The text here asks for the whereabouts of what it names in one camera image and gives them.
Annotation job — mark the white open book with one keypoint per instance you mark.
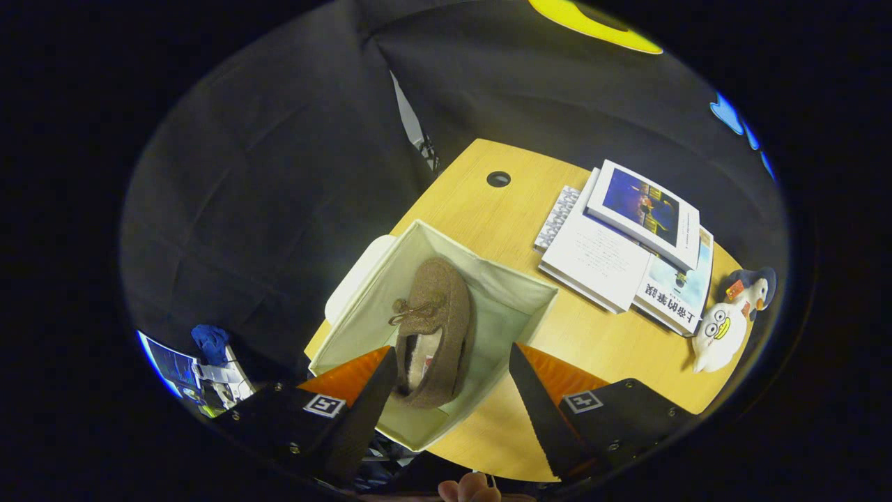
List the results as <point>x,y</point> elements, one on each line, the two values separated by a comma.
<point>592,258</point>

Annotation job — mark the grey penguin plush toy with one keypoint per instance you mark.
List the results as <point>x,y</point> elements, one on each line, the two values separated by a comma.
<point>756,289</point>

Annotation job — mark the black and white patterned booklet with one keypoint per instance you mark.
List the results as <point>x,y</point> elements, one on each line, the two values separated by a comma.
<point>556,219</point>

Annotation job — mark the blue cloth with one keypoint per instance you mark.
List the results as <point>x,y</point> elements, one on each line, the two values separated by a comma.
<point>209,343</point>

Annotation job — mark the white duck plush toy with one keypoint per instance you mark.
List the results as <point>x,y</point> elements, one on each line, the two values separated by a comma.
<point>718,338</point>

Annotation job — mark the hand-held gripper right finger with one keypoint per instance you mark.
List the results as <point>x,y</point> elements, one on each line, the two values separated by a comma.
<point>547,425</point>

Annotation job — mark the brown moccasin shoe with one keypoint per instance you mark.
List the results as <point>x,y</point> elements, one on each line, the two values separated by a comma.
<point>439,300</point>

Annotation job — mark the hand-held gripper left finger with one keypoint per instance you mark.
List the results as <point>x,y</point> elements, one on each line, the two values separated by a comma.
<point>359,432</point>

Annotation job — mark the metal backdrop stand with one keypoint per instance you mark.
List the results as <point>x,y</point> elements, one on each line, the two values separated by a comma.
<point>428,150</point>

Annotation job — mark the book with blue picture cover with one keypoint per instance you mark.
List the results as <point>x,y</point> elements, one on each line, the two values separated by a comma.
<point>641,206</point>

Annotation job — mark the cream fabric storage box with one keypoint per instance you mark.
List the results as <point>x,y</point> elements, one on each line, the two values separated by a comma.
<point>516,300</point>

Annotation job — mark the blue lit screen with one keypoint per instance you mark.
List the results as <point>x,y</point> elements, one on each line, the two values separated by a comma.
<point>171,366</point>

